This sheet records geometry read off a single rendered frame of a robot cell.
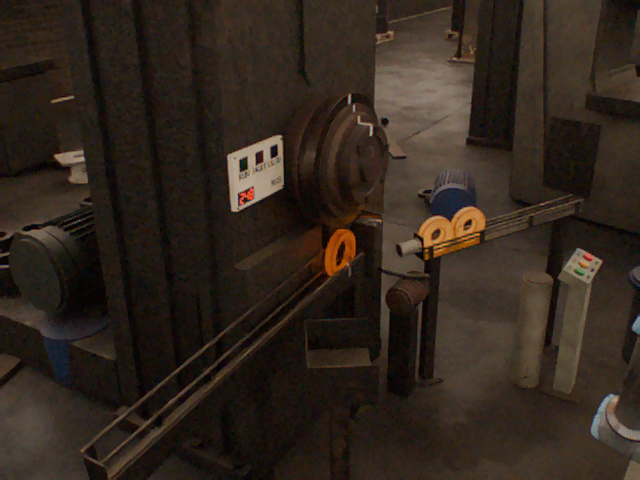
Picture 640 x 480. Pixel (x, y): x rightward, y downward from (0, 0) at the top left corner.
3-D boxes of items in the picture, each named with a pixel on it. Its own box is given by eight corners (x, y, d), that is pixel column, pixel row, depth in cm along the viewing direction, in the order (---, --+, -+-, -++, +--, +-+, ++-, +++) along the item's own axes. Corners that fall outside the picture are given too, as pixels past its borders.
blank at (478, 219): (449, 211, 280) (453, 214, 277) (481, 202, 285) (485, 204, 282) (450, 244, 287) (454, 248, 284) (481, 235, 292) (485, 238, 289)
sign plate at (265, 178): (231, 210, 211) (227, 155, 204) (279, 186, 231) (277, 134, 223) (236, 212, 210) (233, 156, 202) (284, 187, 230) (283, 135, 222)
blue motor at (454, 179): (427, 234, 455) (429, 185, 441) (432, 204, 506) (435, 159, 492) (474, 237, 449) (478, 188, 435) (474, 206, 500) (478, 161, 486)
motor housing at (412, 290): (380, 393, 298) (383, 285, 276) (402, 368, 315) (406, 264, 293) (407, 403, 292) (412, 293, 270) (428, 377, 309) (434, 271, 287)
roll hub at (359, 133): (337, 213, 230) (337, 132, 219) (376, 189, 252) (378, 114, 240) (352, 216, 228) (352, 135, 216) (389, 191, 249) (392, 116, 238)
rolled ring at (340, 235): (356, 223, 256) (348, 221, 258) (331, 240, 242) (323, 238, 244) (356, 267, 264) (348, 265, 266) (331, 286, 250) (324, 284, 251)
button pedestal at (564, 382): (537, 395, 295) (555, 267, 270) (552, 368, 314) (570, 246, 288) (576, 408, 288) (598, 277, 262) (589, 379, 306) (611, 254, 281)
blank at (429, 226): (416, 221, 275) (420, 224, 273) (449, 211, 280) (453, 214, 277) (418, 254, 282) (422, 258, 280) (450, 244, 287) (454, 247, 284)
